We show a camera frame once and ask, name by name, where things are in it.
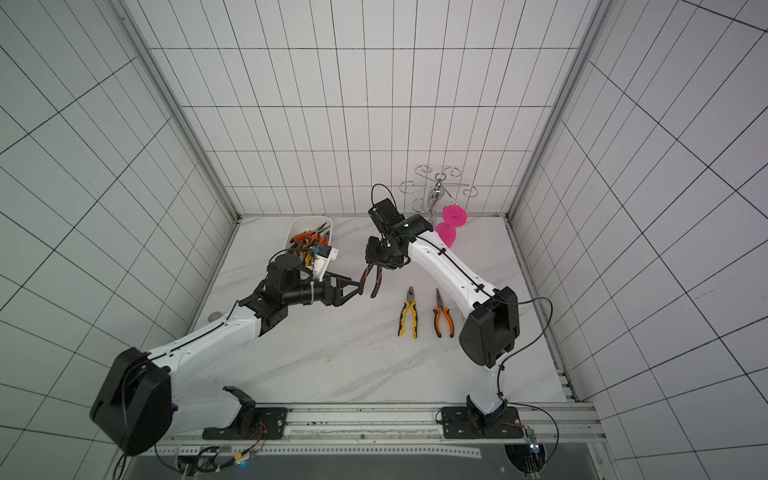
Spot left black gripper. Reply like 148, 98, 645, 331
285, 270, 364, 308

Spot orange diagonal cutting pliers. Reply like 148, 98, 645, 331
358, 263, 385, 299

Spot yellow combination pliers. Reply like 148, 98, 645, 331
398, 286, 419, 339

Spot white plastic storage box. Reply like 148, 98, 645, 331
285, 216, 338, 281

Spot orange long nose pliers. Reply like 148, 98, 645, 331
433, 289, 455, 338

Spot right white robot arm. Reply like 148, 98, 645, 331
365, 211, 520, 425

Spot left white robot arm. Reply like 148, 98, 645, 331
89, 254, 364, 456

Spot orange pliers in box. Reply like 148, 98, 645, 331
288, 222, 330, 267

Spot lower pink cup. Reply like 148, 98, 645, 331
434, 222, 457, 248

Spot pink cup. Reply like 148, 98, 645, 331
434, 222, 457, 248
442, 205, 468, 228

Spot upper pink cup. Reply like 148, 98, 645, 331
442, 205, 468, 228

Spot chrome cup holder stand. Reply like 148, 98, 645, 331
398, 164, 479, 223

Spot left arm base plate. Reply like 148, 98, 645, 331
202, 407, 288, 442

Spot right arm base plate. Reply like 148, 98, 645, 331
436, 406, 525, 440

